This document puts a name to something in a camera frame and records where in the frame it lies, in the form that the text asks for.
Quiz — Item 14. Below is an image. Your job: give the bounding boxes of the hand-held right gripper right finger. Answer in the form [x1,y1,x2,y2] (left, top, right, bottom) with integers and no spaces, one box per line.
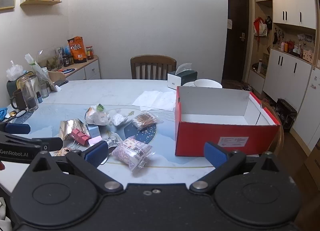
[189,141,288,195]

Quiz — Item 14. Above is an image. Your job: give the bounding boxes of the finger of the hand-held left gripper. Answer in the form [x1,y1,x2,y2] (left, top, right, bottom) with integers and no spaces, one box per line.
[0,132,64,152]
[0,121,31,134]

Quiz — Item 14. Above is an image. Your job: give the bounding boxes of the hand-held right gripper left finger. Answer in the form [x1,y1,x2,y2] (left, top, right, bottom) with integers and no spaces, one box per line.
[27,141,123,195]

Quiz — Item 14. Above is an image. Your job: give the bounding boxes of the pink sticky note pad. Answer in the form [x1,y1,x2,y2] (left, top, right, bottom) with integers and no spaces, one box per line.
[88,136,103,146]

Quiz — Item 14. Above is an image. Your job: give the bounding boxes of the cartoon sticker card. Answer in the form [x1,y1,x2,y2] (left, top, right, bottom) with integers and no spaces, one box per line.
[51,147,75,157]

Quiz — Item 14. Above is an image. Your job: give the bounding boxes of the pink binder clip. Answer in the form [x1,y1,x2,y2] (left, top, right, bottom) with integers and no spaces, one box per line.
[71,129,87,139]
[77,134,91,147]

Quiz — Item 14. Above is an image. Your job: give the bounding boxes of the small light blue carton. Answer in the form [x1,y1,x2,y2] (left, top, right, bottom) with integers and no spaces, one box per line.
[86,124,102,139]

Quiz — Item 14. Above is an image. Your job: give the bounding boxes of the red cardboard box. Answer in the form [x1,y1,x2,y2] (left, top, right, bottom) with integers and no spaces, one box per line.
[175,86,282,157]

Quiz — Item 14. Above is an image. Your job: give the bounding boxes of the silver foil packet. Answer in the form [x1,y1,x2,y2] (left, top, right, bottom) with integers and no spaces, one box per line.
[59,118,88,141]

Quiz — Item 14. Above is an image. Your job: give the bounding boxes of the pink print plastic packet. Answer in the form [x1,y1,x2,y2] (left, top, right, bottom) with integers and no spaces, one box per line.
[111,136,154,172]

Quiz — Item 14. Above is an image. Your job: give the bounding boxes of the small clear plastic packet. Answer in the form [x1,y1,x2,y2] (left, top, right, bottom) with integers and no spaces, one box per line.
[111,113,128,126]

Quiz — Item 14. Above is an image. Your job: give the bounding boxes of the cotton swab packet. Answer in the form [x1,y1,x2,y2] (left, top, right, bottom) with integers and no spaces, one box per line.
[131,112,163,131]

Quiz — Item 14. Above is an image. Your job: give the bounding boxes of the dark green container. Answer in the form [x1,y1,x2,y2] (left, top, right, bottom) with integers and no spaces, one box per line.
[6,71,38,99]

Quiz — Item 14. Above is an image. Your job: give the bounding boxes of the black scissors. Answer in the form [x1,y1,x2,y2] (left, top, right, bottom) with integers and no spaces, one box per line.
[4,109,28,122]

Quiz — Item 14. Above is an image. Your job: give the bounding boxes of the dark mug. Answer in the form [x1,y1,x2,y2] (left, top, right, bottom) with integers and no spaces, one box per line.
[10,88,27,110]

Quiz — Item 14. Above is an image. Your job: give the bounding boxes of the small glass jar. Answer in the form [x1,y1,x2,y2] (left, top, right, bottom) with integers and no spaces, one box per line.
[39,81,50,99]

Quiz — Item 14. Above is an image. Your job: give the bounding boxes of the knotted clear plastic bag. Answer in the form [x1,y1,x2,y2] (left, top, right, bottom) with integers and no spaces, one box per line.
[6,61,24,81]

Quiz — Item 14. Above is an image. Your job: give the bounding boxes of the long white green packet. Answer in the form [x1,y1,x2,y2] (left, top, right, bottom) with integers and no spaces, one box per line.
[24,53,62,92]

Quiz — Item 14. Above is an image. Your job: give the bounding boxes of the white bowl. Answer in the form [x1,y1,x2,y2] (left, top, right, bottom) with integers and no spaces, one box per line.
[194,79,223,89]

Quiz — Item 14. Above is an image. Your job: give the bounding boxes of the patterned doormat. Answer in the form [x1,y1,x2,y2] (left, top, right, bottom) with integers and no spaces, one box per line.
[221,79,248,89]

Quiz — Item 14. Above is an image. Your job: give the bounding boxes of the white paper towel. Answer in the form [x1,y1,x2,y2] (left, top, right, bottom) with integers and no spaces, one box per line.
[132,90,177,111]

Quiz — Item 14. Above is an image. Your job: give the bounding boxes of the green and white tissue box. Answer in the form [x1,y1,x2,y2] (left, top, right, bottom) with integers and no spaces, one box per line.
[167,63,198,90]

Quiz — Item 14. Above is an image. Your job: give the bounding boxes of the white sideboard wooden top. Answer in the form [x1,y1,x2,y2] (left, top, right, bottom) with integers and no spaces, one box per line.
[47,54,102,81]

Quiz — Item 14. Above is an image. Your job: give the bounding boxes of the orange snack bag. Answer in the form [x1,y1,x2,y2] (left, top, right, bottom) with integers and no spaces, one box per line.
[67,36,87,64]

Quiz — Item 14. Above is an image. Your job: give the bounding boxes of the dark door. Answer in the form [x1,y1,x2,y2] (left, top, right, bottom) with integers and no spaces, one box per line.
[222,0,250,81]

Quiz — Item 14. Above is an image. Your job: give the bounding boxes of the lower white cabinets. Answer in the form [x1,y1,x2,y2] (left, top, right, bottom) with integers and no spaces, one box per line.
[262,48,313,107]

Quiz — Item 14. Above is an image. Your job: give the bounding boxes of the slatted wooden chair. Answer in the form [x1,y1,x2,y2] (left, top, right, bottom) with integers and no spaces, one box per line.
[130,55,177,80]

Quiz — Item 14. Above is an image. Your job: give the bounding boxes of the red and white bag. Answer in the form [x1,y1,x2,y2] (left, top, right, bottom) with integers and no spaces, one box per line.
[253,17,268,36]

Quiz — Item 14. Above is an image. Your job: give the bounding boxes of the pink box with holes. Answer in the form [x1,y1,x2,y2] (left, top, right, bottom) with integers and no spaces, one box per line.
[302,49,315,62]

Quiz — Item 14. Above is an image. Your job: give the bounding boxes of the pinned wall photos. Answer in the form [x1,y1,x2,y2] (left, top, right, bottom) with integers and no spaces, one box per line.
[297,33,314,43]

